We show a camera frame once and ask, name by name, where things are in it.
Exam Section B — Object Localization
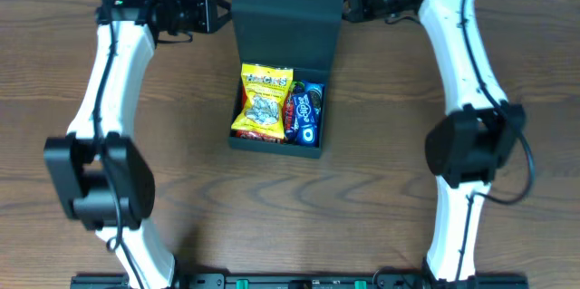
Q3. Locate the dark green box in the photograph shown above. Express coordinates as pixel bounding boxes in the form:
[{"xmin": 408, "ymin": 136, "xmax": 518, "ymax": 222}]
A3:
[{"xmin": 228, "ymin": 0, "xmax": 343, "ymax": 159}]

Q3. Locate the blue Oreo cookie pack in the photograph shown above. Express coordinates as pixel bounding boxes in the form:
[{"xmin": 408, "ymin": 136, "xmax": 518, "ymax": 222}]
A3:
[{"xmin": 297, "ymin": 82, "xmax": 324, "ymax": 147}]

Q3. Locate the Haribo gummy worms bag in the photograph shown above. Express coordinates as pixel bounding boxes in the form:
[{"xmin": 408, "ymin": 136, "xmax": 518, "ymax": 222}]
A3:
[{"xmin": 290, "ymin": 81, "xmax": 305, "ymax": 95}]

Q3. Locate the yellow nuts bag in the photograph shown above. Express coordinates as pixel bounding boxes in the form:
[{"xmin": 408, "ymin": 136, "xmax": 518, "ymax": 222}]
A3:
[{"xmin": 231, "ymin": 63, "xmax": 294, "ymax": 140}]

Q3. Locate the Dairy Milk chocolate bar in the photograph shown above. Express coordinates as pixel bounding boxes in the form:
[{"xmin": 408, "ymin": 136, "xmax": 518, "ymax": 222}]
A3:
[{"xmin": 283, "ymin": 93, "xmax": 299, "ymax": 142}]

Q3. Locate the blue Eclipse mints box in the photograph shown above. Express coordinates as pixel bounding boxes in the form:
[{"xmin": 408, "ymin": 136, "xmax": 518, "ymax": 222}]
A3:
[{"xmin": 293, "ymin": 92, "xmax": 317, "ymax": 128}]

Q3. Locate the red Hacks candy bag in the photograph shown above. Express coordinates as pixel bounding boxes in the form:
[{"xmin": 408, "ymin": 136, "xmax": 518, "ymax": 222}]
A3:
[{"xmin": 231, "ymin": 85, "xmax": 289, "ymax": 142}]

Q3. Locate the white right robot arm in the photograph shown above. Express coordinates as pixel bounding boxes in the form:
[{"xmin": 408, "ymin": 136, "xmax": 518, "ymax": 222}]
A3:
[{"xmin": 343, "ymin": 0, "xmax": 535, "ymax": 288}]

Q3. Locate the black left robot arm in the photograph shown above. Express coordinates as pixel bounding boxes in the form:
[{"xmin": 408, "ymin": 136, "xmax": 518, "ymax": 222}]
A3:
[{"xmin": 43, "ymin": 0, "xmax": 231, "ymax": 288}]

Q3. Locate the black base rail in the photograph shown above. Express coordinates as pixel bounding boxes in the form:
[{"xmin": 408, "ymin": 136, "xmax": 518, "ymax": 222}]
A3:
[{"xmin": 70, "ymin": 270, "xmax": 530, "ymax": 289}]

